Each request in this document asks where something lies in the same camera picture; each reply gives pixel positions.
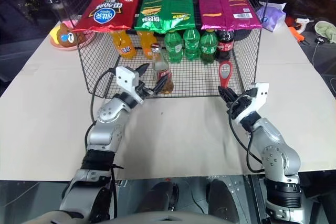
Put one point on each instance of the green soda plastic bottle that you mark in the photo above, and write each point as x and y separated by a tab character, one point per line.
191	44
208	48
173	47

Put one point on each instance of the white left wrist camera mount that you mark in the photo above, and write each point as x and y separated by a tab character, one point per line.
125	75

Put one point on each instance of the red chip bag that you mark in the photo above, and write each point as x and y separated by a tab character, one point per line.
109	11

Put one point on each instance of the green chip bag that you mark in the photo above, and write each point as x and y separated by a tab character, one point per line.
165	11

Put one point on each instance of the glass cola bottle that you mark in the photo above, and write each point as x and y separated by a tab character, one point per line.
162	69

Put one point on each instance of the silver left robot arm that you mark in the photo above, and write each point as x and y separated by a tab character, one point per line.
105	132

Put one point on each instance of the red bottle opener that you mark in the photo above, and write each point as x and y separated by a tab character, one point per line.
225	73

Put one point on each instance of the pink plate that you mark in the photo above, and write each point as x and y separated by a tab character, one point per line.
63	48

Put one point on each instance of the white glue gun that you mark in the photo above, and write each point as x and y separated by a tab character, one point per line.
302	23

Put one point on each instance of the orange tool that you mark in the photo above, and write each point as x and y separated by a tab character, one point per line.
296	33

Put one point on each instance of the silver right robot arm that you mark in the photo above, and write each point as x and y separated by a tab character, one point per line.
275	153

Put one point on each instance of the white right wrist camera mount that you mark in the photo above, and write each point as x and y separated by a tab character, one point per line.
258	95

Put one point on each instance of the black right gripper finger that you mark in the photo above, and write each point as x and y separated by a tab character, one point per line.
226	98
228	91

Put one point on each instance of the orange soda plastic bottle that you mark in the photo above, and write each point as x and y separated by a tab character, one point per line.
146	43
124	44

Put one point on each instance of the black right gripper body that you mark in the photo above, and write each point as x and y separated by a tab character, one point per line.
240	104

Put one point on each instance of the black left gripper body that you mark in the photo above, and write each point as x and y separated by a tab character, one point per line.
142	88

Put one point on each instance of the dark cola plastic bottle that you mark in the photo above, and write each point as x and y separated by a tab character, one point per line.
224	44

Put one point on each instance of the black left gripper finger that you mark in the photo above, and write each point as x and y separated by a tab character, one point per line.
143	70
161	83

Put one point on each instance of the brown and yellow plush toy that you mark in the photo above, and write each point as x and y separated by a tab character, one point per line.
65	36

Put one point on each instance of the pale green plush toy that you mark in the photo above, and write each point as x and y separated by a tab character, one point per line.
326	31

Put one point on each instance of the lilac plastic bag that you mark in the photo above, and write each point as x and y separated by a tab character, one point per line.
271	16

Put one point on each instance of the purple chip bag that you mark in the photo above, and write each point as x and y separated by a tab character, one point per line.
225	9

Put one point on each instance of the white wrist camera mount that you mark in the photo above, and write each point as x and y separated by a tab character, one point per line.
258	95
125	75

